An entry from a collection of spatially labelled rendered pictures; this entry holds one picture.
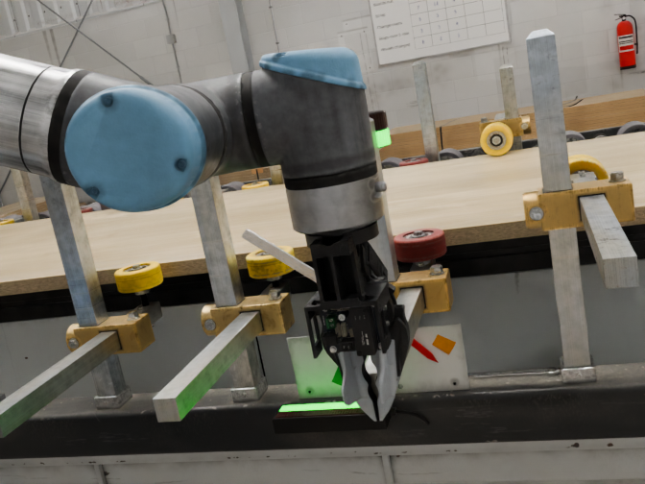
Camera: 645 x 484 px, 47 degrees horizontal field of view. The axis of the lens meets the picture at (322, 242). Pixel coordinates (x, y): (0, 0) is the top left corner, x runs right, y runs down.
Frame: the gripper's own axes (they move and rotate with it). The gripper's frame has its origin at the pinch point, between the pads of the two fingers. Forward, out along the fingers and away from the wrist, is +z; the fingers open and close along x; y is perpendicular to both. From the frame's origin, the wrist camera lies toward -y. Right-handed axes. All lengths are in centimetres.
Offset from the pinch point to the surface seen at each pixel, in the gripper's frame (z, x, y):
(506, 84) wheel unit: -24, 13, -139
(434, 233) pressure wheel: -8.1, 2.6, -40.8
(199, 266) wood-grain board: -6, -40, -46
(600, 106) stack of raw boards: 31, 77, -611
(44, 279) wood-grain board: -7, -73, -46
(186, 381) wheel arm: -2.1, -24.1, -4.5
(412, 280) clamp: -4.4, 0.2, -29.2
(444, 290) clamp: -2.6, 4.6, -29.0
